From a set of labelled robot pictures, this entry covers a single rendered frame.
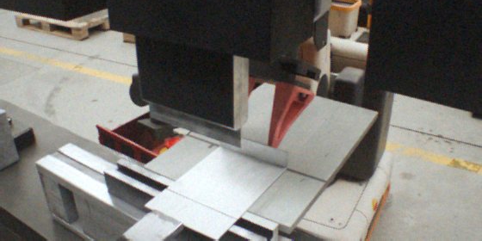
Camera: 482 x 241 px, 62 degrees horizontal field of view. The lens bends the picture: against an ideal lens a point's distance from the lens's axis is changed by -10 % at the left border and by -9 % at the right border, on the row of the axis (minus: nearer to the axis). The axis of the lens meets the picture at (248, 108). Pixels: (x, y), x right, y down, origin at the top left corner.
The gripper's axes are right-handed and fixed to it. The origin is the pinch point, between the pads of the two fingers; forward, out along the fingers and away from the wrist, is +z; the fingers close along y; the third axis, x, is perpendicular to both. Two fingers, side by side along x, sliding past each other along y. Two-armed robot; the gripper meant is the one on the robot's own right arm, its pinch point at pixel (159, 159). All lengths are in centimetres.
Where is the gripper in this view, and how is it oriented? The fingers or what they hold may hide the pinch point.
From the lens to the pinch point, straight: 102.3
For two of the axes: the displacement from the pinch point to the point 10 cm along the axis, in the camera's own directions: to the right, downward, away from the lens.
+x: 8.0, 2.6, -5.4
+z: -1.4, 9.6, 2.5
